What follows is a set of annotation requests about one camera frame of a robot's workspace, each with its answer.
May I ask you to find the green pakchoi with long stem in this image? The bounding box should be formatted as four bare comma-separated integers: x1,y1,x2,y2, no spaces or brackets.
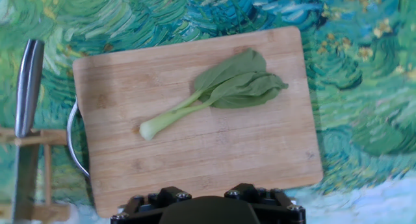
138,47,289,142

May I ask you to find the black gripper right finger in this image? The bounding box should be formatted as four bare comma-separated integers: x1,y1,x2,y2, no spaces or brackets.
224,183,306,224

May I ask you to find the steel cleaver knife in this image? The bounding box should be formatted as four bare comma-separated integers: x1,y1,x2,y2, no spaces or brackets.
12,38,46,224

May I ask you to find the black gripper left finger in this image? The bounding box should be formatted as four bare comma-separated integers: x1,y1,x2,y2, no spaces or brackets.
110,186,192,224

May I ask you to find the wooden peg dish rack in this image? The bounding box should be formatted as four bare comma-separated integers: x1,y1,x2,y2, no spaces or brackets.
0,126,71,223

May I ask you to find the painted landscape tablecloth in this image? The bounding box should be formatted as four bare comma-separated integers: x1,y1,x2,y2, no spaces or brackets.
0,0,416,224

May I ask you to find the wooden cutting board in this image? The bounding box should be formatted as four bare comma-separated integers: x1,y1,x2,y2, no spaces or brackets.
66,25,324,218

